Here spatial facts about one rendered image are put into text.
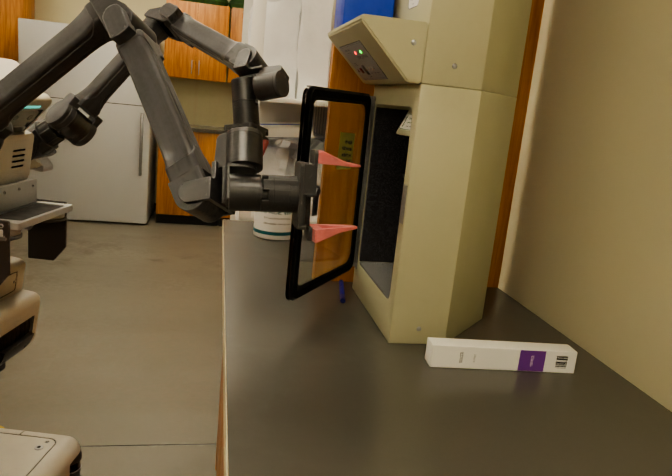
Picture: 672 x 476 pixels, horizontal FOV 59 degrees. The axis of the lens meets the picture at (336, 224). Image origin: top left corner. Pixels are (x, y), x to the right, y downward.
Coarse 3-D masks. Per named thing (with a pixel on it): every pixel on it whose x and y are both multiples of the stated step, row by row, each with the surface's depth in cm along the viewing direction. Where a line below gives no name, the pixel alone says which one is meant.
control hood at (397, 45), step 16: (368, 16) 96; (336, 32) 118; (352, 32) 107; (368, 32) 98; (384, 32) 97; (400, 32) 98; (416, 32) 98; (368, 48) 105; (384, 48) 98; (400, 48) 98; (416, 48) 99; (384, 64) 104; (400, 64) 99; (416, 64) 100; (368, 80) 124; (384, 80) 112; (400, 80) 103; (416, 80) 100
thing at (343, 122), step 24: (312, 120) 107; (336, 120) 116; (360, 120) 127; (312, 144) 109; (336, 144) 118; (360, 144) 129; (336, 168) 120; (336, 192) 122; (312, 216) 114; (336, 216) 124; (336, 240) 127; (288, 264) 110; (312, 264) 118; (336, 264) 129; (288, 288) 110
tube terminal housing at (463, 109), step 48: (432, 0) 98; (480, 0) 99; (528, 0) 113; (432, 48) 99; (480, 48) 101; (384, 96) 123; (432, 96) 101; (480, 96) 103; (432, 144) 103; (480, 144) 107; (432, 192) 105; (480, 192) 112; (432, 240) 107; (480, 240) 117; (432, 288) 109; (480, 288) 123; (384, 336) 113; (432, 336) 111
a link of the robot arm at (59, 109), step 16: (160, 16) 157; (160, 32) 161; (112, 64) 157; (96, 80) 157; (112, 80) 156; (80, 96) 154; (96, 96) 155; (48, 112) 154; (64, 112) 150; (96, 112) 157; (96, 128) 159; (80, 144) 157
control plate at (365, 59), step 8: (344, 48) 121; (352, 48) 115; (360, 48) 110; (352, 56) 120; (360, 56) 114; (368, 56) 109; (352, 64) 125; (360, 64) 119; (368, 64) 113; (376, 64) 108; (376, 72) 113
